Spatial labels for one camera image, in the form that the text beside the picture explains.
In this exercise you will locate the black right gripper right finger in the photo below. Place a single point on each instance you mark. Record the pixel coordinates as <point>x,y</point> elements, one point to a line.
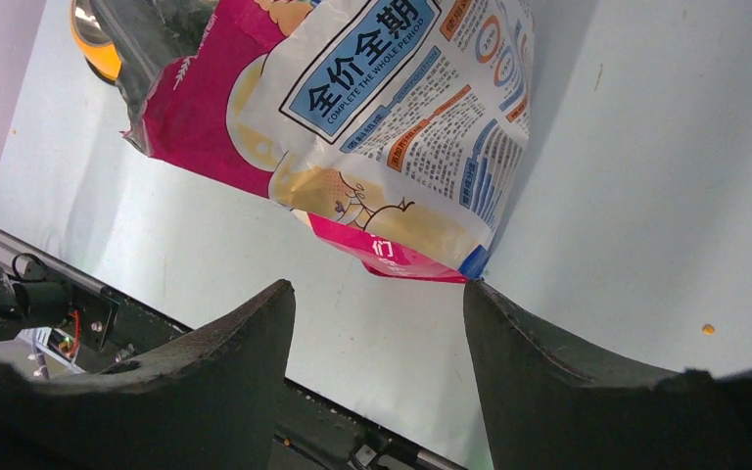
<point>553,400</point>

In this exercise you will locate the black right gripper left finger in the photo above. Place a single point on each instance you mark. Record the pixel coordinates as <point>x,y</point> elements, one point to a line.
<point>206,400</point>

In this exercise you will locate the pink blue pet food bag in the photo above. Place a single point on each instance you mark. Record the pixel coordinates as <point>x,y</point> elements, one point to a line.
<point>393,129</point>

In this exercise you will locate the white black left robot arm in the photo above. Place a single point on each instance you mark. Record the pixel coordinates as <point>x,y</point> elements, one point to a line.
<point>31,297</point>

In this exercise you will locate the yellow double pet bowl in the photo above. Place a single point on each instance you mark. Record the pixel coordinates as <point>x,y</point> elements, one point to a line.
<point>95,45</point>

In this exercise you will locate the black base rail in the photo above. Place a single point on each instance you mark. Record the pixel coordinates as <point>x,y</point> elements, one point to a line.
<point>107,326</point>

